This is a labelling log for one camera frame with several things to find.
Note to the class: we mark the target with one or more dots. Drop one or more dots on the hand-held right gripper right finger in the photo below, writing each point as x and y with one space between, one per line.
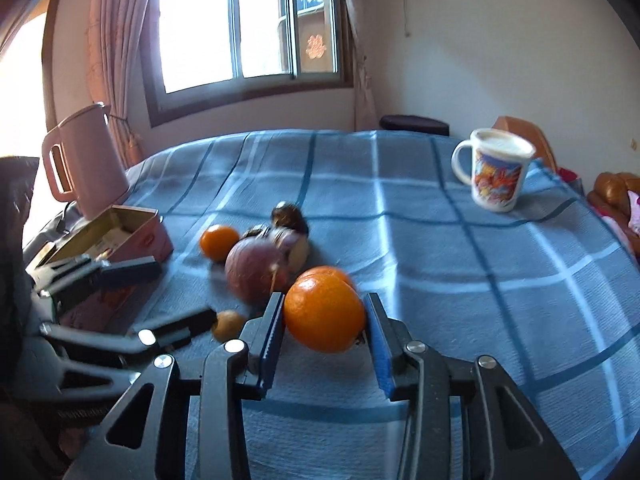
382 360

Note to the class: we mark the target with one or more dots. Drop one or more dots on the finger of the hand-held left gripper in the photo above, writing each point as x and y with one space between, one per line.
130 270
185 324

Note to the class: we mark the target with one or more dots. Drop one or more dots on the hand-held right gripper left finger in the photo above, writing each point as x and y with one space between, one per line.
267 355

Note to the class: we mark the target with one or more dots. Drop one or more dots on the pink tin box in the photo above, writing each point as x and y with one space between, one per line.
145 242

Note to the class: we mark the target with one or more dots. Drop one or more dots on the brown longan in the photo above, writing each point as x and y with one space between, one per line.
227 326

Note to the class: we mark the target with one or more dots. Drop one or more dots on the large orange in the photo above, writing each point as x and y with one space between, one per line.
325 315

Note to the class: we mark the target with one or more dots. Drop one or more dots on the small orange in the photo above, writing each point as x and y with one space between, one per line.
220 242

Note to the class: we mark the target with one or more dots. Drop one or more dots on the brown striped mushroom piece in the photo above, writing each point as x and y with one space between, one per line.
297 251

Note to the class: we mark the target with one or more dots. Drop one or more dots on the dark brown mushroom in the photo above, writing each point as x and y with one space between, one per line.
289 217

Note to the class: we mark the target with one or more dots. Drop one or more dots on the white printed paper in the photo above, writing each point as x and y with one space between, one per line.
107 242

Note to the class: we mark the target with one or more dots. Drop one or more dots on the blue plaid blanket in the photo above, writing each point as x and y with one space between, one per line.
450 285

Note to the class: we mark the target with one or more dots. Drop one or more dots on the dark cloth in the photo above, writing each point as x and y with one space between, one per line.
15 240

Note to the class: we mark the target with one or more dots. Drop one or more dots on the pink curtain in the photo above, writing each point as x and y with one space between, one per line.
362 60
120 60

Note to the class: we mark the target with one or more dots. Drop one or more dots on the white cartoon print mug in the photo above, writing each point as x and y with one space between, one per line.
495 175

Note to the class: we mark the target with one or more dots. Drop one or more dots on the dark round stool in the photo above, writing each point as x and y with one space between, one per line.
415 124

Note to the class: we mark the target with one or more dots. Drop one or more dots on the brown framed window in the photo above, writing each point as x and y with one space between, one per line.
200 25

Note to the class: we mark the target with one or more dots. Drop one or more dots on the brown leather armchair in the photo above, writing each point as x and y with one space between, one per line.
542 140

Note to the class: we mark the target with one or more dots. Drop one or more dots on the brown leather sofa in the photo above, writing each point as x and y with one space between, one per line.
612 195

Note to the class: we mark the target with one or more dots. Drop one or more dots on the red paper window decoration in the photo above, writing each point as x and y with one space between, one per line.
316 47

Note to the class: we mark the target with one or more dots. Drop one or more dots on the pink floral pillow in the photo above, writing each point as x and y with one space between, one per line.
635 212

